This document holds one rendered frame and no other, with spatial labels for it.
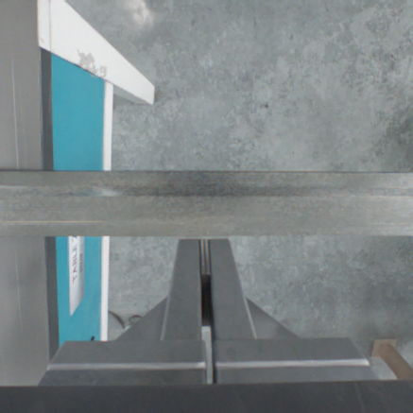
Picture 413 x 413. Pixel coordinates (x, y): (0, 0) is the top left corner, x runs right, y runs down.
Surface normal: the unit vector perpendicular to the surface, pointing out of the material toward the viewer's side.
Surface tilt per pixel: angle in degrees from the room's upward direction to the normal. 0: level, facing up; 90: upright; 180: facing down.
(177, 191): 75
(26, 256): 0
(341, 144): 0
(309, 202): 0
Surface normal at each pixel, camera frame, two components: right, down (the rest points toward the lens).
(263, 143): 0.03, 0.26
